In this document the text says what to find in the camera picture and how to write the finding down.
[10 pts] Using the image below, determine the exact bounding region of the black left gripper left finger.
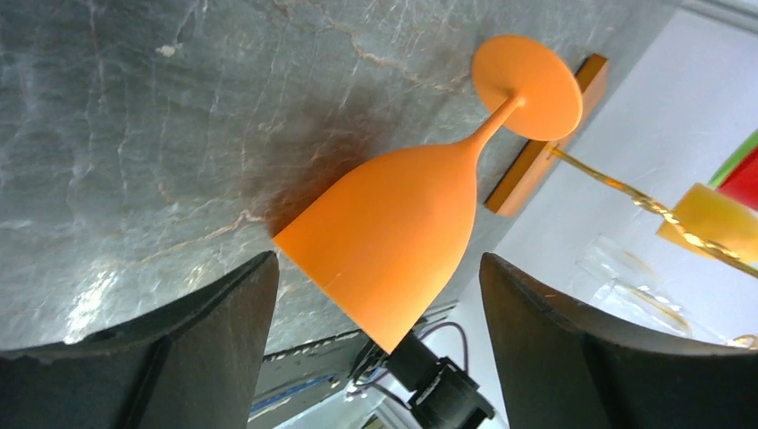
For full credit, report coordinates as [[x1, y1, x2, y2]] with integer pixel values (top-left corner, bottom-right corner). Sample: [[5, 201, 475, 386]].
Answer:
[[1, 251, 279, 428]]

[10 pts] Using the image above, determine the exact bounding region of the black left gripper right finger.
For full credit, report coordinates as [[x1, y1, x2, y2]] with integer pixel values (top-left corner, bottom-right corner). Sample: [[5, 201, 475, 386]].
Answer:
[[479, 253, 757, 428]]

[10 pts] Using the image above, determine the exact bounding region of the orange wine glass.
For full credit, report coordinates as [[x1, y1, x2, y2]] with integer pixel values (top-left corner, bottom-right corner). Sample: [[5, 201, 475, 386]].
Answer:
[[274, 35, 583, 352]]

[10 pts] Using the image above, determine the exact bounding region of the green wine glass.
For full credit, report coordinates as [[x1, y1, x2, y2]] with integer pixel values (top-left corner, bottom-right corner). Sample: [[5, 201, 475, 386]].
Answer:
[[708, 130, 757, 188]]

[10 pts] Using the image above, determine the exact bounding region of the red wine glass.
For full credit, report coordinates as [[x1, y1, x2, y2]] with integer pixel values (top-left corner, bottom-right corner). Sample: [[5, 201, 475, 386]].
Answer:
[[717, 148, 757, 210]]

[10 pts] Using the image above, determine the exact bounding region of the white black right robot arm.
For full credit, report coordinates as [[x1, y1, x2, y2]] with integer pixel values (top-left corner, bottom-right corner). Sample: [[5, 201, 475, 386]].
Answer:
[[349, 332, 495, 428]]

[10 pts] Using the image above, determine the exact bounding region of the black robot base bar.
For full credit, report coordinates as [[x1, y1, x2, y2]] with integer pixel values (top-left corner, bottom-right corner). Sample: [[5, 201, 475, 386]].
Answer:
[[247, 330, 408, 428]]

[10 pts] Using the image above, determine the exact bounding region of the clear wine glass lower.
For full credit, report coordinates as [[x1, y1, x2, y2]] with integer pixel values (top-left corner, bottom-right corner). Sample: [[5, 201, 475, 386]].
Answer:
[[577, 234, 693, 338]]

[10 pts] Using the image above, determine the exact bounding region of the yellow wine glass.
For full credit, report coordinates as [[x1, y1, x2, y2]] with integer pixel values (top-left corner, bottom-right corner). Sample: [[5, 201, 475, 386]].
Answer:
[[673, 183, 757, 264]]

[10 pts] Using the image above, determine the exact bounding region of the wooden rack base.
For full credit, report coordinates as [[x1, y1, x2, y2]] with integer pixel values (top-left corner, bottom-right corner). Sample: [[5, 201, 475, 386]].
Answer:
[[484, 54, 610, 218]]

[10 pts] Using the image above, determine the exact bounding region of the gold wire glass rack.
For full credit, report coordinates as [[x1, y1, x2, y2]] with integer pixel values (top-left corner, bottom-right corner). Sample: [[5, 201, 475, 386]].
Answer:
[[549, 147, 757, 278]]

